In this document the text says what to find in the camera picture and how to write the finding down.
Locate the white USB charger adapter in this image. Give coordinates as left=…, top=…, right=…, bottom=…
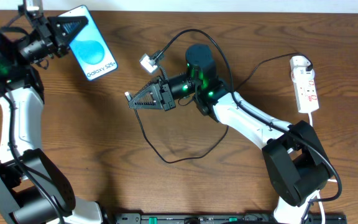
left=290, top=55, right=313, bottom=72

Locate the blue Galaxy smartphone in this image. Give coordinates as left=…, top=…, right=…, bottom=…
left=60, top=5, right=118, bottom=81

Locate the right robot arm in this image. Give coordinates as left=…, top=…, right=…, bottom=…
left=125, top=44, right=337, bottom=223

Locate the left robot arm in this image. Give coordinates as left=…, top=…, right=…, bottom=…
left=0, top=12, right=108, bottom=223

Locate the black left camera cable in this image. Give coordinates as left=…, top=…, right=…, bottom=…
left=0, top=12, right=68, bottom=224

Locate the white power strip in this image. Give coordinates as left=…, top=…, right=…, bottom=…
left=291, top=67, right=319, bottom=114

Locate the black USB charging cable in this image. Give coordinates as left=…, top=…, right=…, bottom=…
left=124, top=52, right=314, bottom=164

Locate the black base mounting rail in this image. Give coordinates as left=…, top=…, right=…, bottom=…
left=113, top=212, right=347, bottom=224

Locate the black right camera cable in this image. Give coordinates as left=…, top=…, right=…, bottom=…
left=154, top=29, right=343, bottom=224

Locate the black camera cable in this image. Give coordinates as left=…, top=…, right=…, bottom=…
left=154, top=29, right=343, bottom=224
left=0, top=12, right=68, bottom=224

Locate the white power strip cord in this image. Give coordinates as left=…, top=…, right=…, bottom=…
left=307, top=112, right=326, bottom=224

